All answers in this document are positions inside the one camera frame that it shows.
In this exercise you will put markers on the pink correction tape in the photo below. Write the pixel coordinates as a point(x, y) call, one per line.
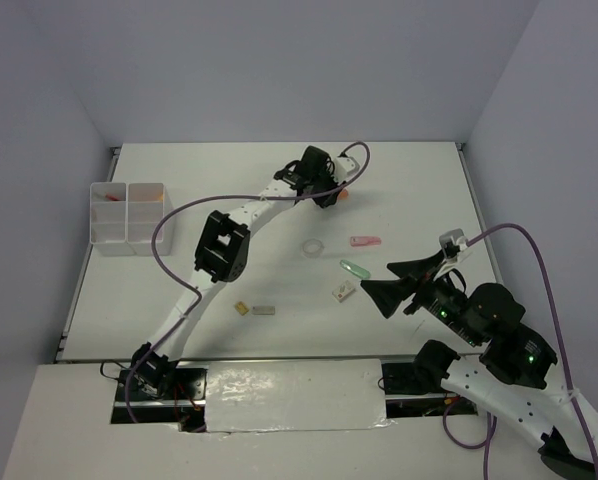
point(364, 241)

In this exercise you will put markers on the white compartment box right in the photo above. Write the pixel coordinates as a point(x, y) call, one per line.
point(144, 212)

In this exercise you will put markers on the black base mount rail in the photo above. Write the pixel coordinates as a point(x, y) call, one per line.
point(184, 405)

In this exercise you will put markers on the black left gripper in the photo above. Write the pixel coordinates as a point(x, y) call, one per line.
point(325, 201)

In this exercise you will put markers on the yellow eraser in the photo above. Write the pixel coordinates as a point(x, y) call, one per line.
point(241, 308)

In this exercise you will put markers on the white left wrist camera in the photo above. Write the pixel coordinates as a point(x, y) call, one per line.
point(344, 167)

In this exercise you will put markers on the white compartment box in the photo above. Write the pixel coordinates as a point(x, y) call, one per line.
point(144, 212)
point(107, 219)

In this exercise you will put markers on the white compartment box left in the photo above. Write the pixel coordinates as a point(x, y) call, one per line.
point(107, 219)

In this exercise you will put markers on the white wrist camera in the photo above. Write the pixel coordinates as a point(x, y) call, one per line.
point(454, 248)
point(344, 167)

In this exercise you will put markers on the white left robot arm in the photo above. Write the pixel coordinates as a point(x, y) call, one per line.
point(221, 254)

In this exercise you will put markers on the white red small box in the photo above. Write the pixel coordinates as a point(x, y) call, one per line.
point(343, 291)

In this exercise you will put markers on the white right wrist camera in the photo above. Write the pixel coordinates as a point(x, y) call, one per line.
point(454, 248)

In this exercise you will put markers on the grey eraser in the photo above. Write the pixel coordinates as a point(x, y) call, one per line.
point(263, 310)

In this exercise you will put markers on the white taped cover panel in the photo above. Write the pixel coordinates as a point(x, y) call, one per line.
point(324, 395)

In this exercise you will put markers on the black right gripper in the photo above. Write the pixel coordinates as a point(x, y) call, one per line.
point(387, 291)

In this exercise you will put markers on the clear tape roll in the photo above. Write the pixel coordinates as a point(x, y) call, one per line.
point(312, 248)

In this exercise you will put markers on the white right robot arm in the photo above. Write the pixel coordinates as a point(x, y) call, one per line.
point(517, 378)

